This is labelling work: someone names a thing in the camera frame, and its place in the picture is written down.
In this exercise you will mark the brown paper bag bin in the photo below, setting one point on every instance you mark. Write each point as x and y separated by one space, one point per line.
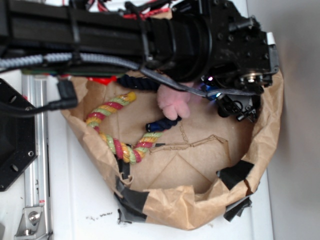
190 174

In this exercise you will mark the white tray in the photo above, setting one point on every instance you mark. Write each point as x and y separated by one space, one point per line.
83 207

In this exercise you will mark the blue rectangular block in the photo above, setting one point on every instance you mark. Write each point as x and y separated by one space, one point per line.
205 88

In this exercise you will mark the pink plush bunny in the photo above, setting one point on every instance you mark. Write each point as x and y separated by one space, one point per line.
173 103

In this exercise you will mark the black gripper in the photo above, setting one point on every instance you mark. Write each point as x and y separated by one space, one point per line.
214 40

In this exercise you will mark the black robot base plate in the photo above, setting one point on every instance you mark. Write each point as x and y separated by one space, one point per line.
17 148

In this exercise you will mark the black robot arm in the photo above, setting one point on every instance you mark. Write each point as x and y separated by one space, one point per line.
40 38

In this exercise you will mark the metal corner bracket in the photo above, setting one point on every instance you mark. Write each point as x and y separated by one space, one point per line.
33 225

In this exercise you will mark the aluminium extrusion rail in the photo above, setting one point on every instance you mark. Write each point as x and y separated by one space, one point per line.
36 176

